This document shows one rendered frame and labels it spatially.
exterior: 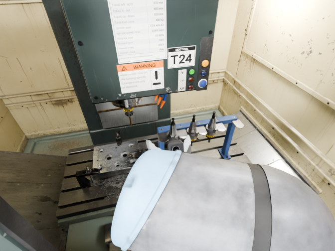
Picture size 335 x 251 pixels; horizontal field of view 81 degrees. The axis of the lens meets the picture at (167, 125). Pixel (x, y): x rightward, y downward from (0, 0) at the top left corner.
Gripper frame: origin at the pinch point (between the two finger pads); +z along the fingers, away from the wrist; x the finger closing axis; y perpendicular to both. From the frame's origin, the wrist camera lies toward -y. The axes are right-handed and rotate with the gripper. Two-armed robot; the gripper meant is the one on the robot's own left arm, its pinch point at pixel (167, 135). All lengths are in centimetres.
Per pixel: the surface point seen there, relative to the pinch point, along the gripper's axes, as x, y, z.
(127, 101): -14.1, 0.2, 25.2
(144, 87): -6.1, -12.8, 13.2
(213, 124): 28.5, 18.8, 24.5
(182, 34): 7.4, -29.7, 14.4
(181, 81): 7.6, -13.1, 14.2
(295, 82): 84, 9, 42
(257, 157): 73, 65, 34
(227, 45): 76, 12, 123
